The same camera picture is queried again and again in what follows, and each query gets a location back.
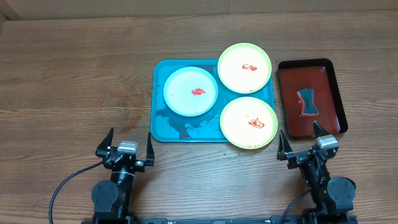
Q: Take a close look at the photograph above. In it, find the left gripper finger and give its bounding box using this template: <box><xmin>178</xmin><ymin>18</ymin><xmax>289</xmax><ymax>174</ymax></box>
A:
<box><xmin>145</xmin><ymin>133</ymin><xmax>155</xmax><ymax>166</ymax></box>
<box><xmin>96</xmin><ymin>128</ymin><xmax>114</xmax><ymax>151</ymax></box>

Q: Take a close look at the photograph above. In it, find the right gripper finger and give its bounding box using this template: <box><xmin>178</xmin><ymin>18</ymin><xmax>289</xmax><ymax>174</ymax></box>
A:
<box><xmin>313</xmin><ymin>121</ymin><xmax>330</xmax><ymax>138</ymax></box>
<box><xmin>277</xmin><ymin>129</ymin><xmax>293</xmax><ymax>161</ymax></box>

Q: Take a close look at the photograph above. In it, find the yellow-green plate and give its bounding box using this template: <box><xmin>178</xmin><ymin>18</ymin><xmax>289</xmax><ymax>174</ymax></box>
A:
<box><xmin>217</xmin><ymin>43</ymin><xmax>272</xmax><ymax>94</ymax></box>
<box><xmin>220</xmin><ymin>96</ymin><xmax>278</xmax><ymax>149</ymax></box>

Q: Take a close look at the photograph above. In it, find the light blue plate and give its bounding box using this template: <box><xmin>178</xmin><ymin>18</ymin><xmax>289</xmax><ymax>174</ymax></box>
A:
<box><xmin>163</xmin><ymin>67</ymin><xmax>218</xmax><ymax>116</ymax></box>

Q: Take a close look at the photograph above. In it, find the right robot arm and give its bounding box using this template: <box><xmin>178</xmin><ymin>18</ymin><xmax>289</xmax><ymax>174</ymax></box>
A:
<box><xmin>273</xmin><ymin>121</ymin><xmax>358</xmax><ymax>224</ymax></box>

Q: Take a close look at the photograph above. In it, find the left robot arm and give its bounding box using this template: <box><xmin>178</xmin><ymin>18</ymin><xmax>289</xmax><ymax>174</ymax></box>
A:
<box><xmin>91</xmin><ymin>129</ymin><xmax>155</xmax><ymax>223</ymax></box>

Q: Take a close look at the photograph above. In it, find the teal plastic tray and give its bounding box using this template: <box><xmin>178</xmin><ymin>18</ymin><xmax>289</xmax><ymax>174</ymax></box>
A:
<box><xmin>150</xmin><ymin>59</ymin><xmax>275</xmax><ymax>142</ymax></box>

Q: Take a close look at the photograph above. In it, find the black red-lined tray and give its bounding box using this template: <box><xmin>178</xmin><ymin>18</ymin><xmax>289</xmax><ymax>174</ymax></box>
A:
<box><xmin>277</xmin><ymin>58</ymin><xmax>348</xmax><ymax>138</ymax></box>

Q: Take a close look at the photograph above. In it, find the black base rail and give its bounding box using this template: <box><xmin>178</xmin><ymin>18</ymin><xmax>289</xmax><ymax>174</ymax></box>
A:
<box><xmin>81</xmin><ymin>215</ymin><xmax>358</xmax><ymax>224</ymax></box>

